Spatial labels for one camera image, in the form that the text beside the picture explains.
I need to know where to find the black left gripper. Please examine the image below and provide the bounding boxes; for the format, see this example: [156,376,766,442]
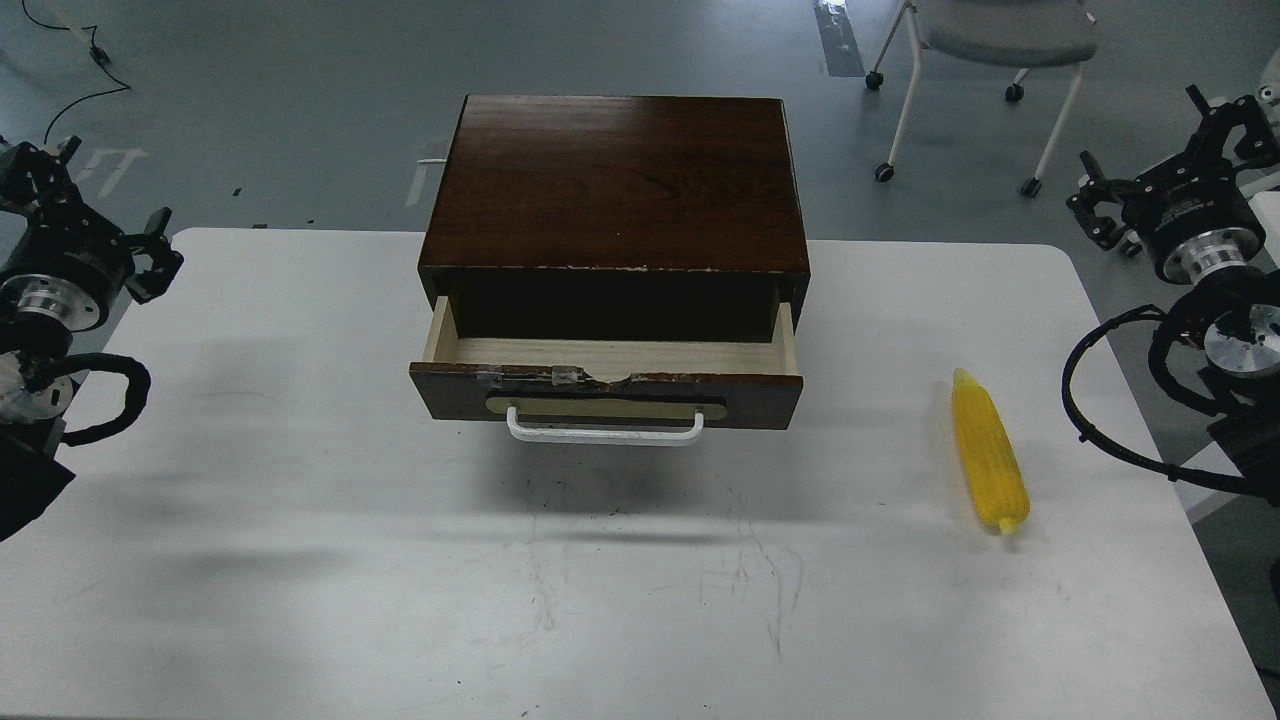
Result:
[1,135,186,304]

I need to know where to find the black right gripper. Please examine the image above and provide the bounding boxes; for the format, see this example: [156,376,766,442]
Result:
[1066,85,1277,263]

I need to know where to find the yellow corn cob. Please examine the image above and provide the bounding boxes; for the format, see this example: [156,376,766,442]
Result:
[951,368,1030,536]

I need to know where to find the wooden drawer with white handle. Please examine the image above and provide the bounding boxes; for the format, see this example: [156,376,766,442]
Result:
[408,297,804,446]

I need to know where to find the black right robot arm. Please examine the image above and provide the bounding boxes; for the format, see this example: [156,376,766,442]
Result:
[1060,86,1279,503]

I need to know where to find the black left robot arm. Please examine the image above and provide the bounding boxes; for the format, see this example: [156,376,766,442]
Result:
[1,136,184,539]

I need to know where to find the grey office chair on wheels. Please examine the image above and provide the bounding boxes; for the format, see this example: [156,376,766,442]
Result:
[865,1,1098,199]

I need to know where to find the dark wooden cabinet box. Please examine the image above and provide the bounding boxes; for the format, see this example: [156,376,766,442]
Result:
[419,94,812,342]

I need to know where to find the black cable on floor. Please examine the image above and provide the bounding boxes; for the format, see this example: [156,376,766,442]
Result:
[20,0,133,147]

